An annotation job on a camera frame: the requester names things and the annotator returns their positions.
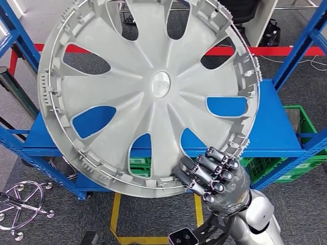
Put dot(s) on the black office chair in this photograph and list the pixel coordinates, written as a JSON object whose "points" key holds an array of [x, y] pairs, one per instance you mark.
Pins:
{"points": [[245, 10]]}

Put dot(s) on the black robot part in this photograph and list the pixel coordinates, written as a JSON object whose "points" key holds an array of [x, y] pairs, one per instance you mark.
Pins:
{"points": [[89, 238]]}

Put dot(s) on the blue metal shelf rack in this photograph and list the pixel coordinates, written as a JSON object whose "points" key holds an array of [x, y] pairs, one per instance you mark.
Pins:
{"points": [[268, 128]]}

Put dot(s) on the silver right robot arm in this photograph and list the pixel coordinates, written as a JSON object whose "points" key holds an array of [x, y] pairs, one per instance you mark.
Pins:
{"points": [[257, 213]]}

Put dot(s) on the silver plastic wheel hubcap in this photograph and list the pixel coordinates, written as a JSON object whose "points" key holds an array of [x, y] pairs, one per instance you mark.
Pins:
{"points": [[115, 84]]}

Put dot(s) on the white office desk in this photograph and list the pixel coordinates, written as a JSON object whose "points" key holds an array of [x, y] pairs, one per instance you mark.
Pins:
{"points": [[263, 20]]}

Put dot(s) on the black stool chrome base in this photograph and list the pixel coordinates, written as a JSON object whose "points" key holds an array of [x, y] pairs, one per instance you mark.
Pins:
{"points": [[10, 200]]}

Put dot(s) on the long red barrier belt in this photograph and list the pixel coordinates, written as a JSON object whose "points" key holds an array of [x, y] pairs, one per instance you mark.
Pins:
{"points": [[281, 51]]}

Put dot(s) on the chrome stanchion post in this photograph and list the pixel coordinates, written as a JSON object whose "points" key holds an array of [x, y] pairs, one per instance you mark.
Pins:
{"points": [[22, 55], [17, 93]]}

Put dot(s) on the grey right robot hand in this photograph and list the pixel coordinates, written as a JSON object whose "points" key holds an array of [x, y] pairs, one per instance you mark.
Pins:
{"points": [[229, 192]]}

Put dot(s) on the black pole grey base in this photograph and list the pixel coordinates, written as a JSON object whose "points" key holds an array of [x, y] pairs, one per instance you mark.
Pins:
{"points": [[13, 129]]}

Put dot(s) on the short red barrier belt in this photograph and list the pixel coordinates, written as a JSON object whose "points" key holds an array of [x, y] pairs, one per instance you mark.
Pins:
{"points": [[13, 64]]}

